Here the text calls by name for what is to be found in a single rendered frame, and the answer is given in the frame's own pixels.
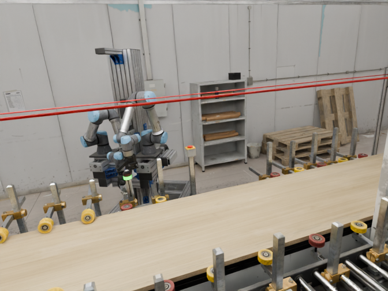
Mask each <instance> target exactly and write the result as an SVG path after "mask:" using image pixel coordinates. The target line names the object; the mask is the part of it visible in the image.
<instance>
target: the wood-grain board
mask: <svg viewBox="0 0 388 291"><path fill-rule="evenodd" d="M383 155H384V153H382V154H377V155H372V156H367V157H363V158H359V159H354V160H351V161H346V162H341V163H336V164H332V165H327V166H322V167H317V168H314V169H309V170H304V171H300V172H296V173H291V174H286V175H283V176H278V177H273V178H268V179H265V180H260V181H255V182H250V183H247V184H242V185H237V186H232V187H229V188H224V189H219V190H216V191H211V192H206V193H201V194H198V195H193V196H188V197H183V198H179V199H174V200H169V201H166V202H161V203H157V204H152V205H148V206H143V207H138V208H133V209H130V210H125V211H120V212H115V213H112V214H107V215H102V216H99V217H95V218H94V220H93V222H91V223H83V222H82V220H80V221H76V222H71V223H66V224H63V225H58V226H53V228H52V230H51V231H50V232H48V233H41V232H39V231H38V230H34V231H31V232H26V233H21V234H17V235H13V236H8V237H7V238H6V240H5V241H4V242H3V243H1V244H0V291H47V290H49V289H50V288H54V287H59V288H62V289H63V290H64V291H83V288H84V284H86V283H89V282H95V286H96V290H97V291H148V290H151V289H155V288H154V280H153V276H154V275H157V274H162V275H163V279H164V280H166V279H169V280H171V281H173V282H177V281H180V280H182V279H186V278H189V277H192V276H195V275H198V274H202V273H205V272H207V268H208V267H209V266H211V265H213V258H212V250H213V249H214V248H218V247H221V249H222V250H223V252H224V262H225V266H227V265H230V264H233V263H236V262H240V261H242V260H245V259H249V258H252V257H255V256H257V255H258V252H259V251H260V250H261V249H268V250H270V251H273V234H275V233H278V232H281V233H282V234H283V235H284V236H285V247H287V246H289V245H293V244H296V243H299V242H302V241H305V240H309V235H310V234H313V233H316V234H320V235H324V234H327V233H331V224H332V223H333V222H337V221H338V222H340V223H342V224H343V225H344V228H346V227H349V226H350V224H351V222H352V221H361V222H365V221H369V220H371V219H373V216H374V209H375V203H376V196H377V192H378V185H379V179H380V173H381V168H382V162H383Z"/></svg>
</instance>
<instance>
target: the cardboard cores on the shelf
mask: <svg viewBox="0 0 388 291"><path fill-rule="evenodd" d="M232 93H233V92H221V93H219V95H222V94H232ZM211 95H215V94H204V95H200V96H211ZM240 115H241V113H240V112H235V111H226V112H220V113H211V114H202V121H206V122H207V121H216V120H225V119H230V118H238V117H239V116H240ZM235 136H238V132H236V131H235V130H231V131H226V132H218V133H210V134H205V135H203V138H204V141H210V140H217V139H224V138H228V137H235Z"/></svg>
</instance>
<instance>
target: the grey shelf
mask: <svg viewBox="0 0 388 291"><path fill-rule="evenodd" d="M215 87H218V89H219V91H226V90H233V89H243V90H236V91H226V92H233V93H238V92H246V91H247V90H246V89H244V88H247V80H244V79H241V80H216V81H214V82H212V81H203V82H195V83H190V92H191V94H198V93H204V92H215ZM219 93H221V92H219ZM233 100H234V105H233ZM191 109H192V125H193V142H194V147H195V149H196V156H195V164H196V165H197V163H198V164H199V165H200V166H201V167H202V172H205V171H204V167H205V166H208V165H213V164H217V163H225V162H230V161H236V160H240V159H245V162H244V163H245V164H247V95H235V96H230V97H223V98H219V99H215V98H212V99H198V100H192V101H191ZM226 111H235V112H240V113H241V115H240V116H239V117H238V118H230V119H225V120H216V121H207V122H206V121H202V114H211V113H220V112H226ZM231 130H235V131H236V132H238V136H235V137H228V138H224V139H217V140H210V141H204V138H203V135H205V134H210V133H218V132H226V131H231Z"/></svg>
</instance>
